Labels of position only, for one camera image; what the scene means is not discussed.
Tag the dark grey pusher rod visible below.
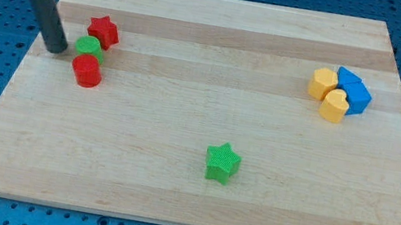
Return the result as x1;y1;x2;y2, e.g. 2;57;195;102
29;0;68;54

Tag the green circle block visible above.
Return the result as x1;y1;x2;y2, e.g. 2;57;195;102
75;35;104;64

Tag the red circle block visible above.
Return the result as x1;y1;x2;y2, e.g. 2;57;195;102
72;54;102;88

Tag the red star block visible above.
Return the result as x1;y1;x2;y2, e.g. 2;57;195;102
87;15;120;51

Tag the green star block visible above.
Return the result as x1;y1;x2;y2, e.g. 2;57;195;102
204;143;242;186

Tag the wooden board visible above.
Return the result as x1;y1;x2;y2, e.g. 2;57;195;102
0;0;401;225

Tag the yellow hexagon block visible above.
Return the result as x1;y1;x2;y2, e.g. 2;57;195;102
307;68;338;101

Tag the yellow heart block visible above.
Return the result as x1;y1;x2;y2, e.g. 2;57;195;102
318;89;350;124

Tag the blue triangle block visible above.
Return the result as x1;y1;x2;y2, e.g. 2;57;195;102
337;66;362;88

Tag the blue cube block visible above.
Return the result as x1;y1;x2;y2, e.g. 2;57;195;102
342;82;372;116

